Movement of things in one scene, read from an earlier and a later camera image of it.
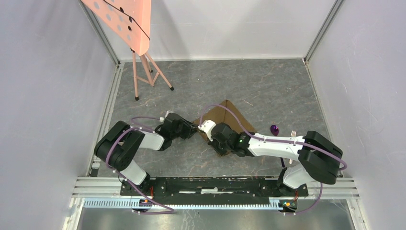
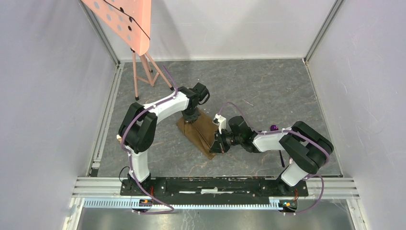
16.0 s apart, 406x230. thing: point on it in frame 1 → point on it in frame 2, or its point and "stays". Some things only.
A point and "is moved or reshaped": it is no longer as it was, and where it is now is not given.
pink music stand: x=129 y=21 stays
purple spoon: x=274 y=130 stays
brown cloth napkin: x=225 y=113 is moved or reshaped
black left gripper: x=190 y=128 → x=191 y=118
